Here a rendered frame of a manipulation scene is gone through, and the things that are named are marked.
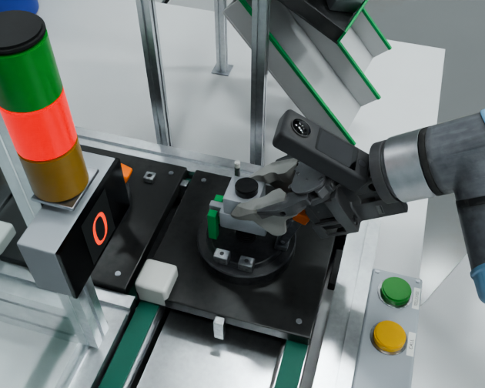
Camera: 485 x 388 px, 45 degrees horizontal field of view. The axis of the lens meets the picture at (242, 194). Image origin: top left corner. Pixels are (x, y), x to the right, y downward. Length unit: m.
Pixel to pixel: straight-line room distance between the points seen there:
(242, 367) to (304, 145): 0.32
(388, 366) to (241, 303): 0.20
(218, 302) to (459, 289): 0.40
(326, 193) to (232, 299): 0.21
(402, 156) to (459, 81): 2.26
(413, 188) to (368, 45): 0.55
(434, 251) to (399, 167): 1.52
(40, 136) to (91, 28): 1.04
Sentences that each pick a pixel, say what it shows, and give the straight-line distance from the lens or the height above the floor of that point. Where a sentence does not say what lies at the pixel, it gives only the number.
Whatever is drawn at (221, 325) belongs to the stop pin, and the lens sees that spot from 0.77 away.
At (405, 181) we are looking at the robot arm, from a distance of 0.63.
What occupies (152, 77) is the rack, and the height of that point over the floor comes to 1.08.
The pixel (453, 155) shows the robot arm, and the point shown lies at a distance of 0.61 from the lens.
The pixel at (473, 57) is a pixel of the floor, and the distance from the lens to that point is 3.06.
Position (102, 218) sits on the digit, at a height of 1.21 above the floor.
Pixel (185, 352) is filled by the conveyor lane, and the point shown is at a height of 0.92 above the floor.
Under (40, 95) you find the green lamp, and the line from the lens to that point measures 0.45.
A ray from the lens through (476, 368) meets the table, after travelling 0.92.
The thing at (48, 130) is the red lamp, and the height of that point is 1.34.
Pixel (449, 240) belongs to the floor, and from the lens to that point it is 2.18.
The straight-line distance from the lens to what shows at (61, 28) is 1.52.
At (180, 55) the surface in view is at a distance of 1.37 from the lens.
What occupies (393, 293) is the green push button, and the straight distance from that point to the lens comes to 0.81.
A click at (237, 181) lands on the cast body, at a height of 1.09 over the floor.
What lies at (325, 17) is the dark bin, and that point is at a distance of 0.80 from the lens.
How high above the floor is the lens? 1.64
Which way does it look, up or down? 48 degrees down
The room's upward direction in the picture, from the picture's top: straight up
